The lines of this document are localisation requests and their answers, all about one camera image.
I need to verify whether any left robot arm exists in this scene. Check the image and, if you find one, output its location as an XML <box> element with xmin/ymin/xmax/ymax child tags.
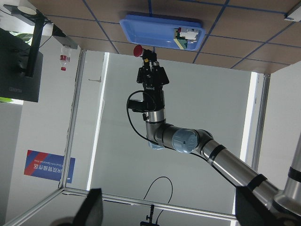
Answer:
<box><xmin>134</xmin><ymin>46</ymin><xmax>301</xmax><ymax>216</ymax></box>

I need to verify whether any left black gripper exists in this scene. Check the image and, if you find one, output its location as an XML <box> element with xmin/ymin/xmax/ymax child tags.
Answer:
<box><xmin>137</xmin><ymin>53</ymin><xmax>169</xmax><ymax>111</ymax></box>

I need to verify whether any blue plastic tray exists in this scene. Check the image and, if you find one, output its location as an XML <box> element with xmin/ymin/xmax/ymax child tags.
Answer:
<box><xmin>119</xmin><ymin>15</ymin><xmax>206</xmax><ymax>51</ymax></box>

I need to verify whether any black monitor stand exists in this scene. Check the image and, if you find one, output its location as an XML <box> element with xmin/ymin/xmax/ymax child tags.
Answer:
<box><xmin>3</xmin><ymin>4</ymin><xmax>79</xmax><ymax>78</ymax></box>

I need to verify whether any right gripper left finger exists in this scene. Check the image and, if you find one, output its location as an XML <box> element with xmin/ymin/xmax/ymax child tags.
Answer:
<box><xmin>51</xmin><ymin>188</ymin><xmax>103</xmax><ymax>226</ymax></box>

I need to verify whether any plastic water bottle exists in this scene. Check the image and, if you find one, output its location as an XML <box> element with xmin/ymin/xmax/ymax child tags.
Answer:
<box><xmin>60</xmin><ymin>45</ymin><xmax>71</xmax><ymax>71</ymax></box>

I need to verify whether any white circuit breaker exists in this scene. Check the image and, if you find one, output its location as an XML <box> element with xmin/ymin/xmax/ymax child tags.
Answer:
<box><xmin>178</xmin><ymin>28</ymin><xmax>200</xmax><ymax>44</ymax></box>

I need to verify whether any blue red wall sign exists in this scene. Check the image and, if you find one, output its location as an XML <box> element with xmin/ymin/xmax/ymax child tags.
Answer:
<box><xmin>24</xmin><ymin>150</ymin><xmax>64</xmax><ymax>181</ymax></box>

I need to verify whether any black monitor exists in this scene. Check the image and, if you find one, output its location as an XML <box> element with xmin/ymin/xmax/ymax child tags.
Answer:
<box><xmin>0</xmin><ymin>29</ymin><xmax>43</xmax><ymax>102</ymax></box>

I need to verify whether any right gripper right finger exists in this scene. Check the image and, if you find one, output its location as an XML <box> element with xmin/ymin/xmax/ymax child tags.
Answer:
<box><xmin>235</xmin><ymin>186</ymin><xmax>282</xmax><ymax>226</ymax></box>

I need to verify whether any red emergency stop button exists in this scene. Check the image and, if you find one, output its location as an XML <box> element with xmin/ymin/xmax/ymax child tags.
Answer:
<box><xmin>133</xmin><ymin>45</ymin><xmax>157</xmax><ymax>62</ymax></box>

